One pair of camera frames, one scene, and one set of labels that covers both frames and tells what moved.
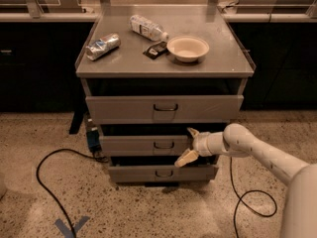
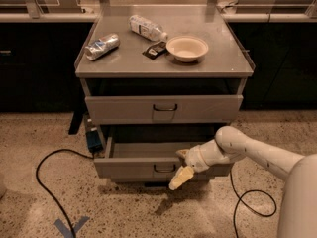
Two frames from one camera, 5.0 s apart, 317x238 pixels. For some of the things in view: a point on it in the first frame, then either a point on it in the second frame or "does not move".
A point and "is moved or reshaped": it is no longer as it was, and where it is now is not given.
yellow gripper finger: x=193 y=132 -> x=183 y=152
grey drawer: x=143 y=145 is moved or reshaped
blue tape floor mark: x=66 y=231 does not move
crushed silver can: x=102 y=46 does not move
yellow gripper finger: x=188 y=157 -> x=183 y=175
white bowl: x=187 y=49 does not move
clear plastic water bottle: x=148 y=28 does not move
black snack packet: x=156 y=50 does not move
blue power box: x=93 y=140 does not move
